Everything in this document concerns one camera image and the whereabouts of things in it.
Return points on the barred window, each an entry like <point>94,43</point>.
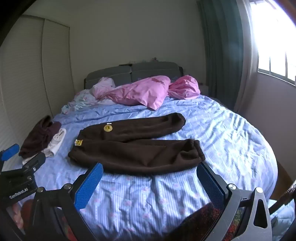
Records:
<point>275,34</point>

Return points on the dark brown fleece pants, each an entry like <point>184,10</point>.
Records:
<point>138,157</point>

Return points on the blue striped floral bedsheet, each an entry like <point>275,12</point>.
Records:
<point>231,143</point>

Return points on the cream wardrobe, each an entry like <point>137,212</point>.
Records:
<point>34,69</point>

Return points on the white crumpled garment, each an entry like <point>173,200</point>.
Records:
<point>57,139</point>

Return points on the person's dark patterned clothing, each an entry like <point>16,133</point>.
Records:
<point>203,222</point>

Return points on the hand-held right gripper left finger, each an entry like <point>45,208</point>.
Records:
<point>89,186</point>

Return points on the brown wooden furniture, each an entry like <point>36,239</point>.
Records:
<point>286,176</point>

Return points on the small crumpled pink pillow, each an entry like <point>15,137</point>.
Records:
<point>185,89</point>

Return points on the light blue cloth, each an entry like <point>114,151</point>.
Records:
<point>283,222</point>

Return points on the green curtain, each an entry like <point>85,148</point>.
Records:
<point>219,51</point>

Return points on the large pink pillow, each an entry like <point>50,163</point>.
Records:
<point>143,92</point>

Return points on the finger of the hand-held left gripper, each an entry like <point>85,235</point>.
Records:
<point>34,162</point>
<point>10,151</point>

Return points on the pale floral duvet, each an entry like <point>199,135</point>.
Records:
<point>92,95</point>

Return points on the grey padded headboard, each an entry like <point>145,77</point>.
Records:
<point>138,69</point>

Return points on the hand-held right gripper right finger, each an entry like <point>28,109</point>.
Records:
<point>208,183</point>

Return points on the dark brown crumpled garment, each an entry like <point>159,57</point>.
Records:
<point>37,139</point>

